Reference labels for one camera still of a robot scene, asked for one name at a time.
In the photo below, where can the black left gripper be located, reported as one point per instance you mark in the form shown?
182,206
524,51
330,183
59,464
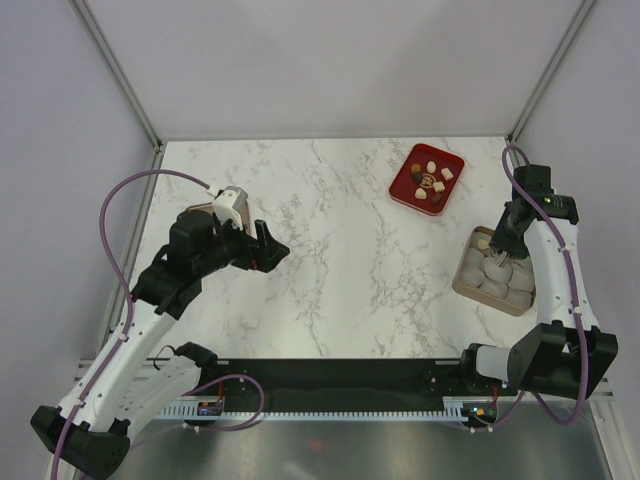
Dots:
272,252

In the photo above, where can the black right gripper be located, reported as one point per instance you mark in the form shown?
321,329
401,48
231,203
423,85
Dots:
500,241

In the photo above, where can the steel tongs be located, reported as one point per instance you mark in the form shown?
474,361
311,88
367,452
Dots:
500,257

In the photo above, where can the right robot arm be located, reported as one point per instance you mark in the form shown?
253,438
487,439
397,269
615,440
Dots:
566,354

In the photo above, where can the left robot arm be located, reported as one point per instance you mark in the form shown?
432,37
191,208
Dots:
93,426

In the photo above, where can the beige chocolate box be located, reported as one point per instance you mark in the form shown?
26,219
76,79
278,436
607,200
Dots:
513,298

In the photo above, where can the white paper cup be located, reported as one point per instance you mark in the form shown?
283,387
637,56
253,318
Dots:
473,259
496,271

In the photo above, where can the beige box lid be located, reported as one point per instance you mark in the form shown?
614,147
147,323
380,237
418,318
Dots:
200,207

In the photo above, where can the red square tray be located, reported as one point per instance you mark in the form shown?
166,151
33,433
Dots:
403,187

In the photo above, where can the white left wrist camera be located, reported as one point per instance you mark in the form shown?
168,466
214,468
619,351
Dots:
230,205

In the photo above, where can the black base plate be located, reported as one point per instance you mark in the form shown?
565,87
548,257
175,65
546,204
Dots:
346,384

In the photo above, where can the white cable duct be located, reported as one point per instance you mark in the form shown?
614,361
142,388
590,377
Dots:
452,411

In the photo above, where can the aluminium frame right post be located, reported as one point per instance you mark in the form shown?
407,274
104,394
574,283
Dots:
561,51

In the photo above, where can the aluminium frame post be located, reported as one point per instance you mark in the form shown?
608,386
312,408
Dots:
561,51
107,55

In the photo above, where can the aluminium frame left post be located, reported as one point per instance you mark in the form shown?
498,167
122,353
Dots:
107,55

